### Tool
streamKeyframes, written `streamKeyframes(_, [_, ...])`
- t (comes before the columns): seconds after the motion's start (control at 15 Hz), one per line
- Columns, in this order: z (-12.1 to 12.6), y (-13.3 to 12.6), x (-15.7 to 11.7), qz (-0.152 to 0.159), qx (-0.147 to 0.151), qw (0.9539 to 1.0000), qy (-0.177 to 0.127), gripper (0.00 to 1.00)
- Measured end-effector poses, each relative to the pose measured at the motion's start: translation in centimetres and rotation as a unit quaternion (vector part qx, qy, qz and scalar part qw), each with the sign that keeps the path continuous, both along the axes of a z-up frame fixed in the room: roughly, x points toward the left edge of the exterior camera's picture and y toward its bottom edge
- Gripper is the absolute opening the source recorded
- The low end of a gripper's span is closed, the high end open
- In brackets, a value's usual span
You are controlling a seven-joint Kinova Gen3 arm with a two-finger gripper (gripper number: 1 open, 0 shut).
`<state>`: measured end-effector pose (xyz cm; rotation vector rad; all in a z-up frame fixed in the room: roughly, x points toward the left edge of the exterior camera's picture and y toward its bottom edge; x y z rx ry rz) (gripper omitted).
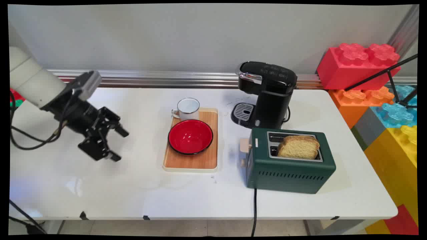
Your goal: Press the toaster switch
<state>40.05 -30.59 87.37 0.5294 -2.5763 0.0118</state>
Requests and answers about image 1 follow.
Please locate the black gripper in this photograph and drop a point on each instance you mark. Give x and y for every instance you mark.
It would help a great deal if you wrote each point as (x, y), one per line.
(78, 115)

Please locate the beige toaster lever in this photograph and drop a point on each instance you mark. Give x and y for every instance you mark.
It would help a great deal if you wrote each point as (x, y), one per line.
(245, 145)

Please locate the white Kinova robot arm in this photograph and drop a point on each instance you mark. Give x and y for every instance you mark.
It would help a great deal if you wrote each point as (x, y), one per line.
(30, 80)

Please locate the red bowl with black rim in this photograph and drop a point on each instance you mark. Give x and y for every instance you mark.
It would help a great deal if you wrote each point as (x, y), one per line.
(190, 136)

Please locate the white enamel mug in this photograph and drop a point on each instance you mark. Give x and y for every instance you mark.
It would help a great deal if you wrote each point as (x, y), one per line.
(190, 115)

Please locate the wooden tray with cream rim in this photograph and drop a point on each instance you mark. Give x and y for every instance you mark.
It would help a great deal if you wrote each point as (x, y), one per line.
(200, 161)

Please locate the beige toaster knob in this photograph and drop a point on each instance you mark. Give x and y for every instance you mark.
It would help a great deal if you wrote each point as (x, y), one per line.
(244, 163)

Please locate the black coffee maker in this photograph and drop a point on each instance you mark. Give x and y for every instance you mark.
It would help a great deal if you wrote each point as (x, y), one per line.
(272, 100)

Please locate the dark green toaster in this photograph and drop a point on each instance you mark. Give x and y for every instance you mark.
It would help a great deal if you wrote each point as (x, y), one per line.
(287, 176)

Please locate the toasted bread slice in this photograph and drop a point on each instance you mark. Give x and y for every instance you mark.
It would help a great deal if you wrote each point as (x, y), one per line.
(298, 148)

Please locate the orange foam building block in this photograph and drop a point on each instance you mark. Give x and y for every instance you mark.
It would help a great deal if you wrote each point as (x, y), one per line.
(350, 110)

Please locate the red foam building block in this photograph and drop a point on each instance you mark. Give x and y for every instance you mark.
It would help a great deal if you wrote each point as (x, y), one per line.
(403, 223)
(347, 71)

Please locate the grey foam building block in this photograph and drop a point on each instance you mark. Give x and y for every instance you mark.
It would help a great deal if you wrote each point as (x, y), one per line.
(368, 128)

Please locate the yellow foam building block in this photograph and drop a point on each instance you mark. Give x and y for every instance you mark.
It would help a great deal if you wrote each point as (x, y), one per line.
(393, 166)

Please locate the black tripod stand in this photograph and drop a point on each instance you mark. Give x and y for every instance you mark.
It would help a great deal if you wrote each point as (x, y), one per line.
(390, 75)

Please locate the blue foam building block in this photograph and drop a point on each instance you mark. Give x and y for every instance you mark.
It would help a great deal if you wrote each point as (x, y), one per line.
(402, 92)
(397, 115)

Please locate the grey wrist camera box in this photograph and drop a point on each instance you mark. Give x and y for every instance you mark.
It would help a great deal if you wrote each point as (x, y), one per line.
(90, 83)

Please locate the aluminium rail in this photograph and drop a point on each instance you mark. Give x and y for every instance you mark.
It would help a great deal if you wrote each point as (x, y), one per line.
(183, 79)

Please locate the aluminium post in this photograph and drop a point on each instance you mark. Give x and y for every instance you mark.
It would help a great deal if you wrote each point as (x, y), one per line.
(405, 31)

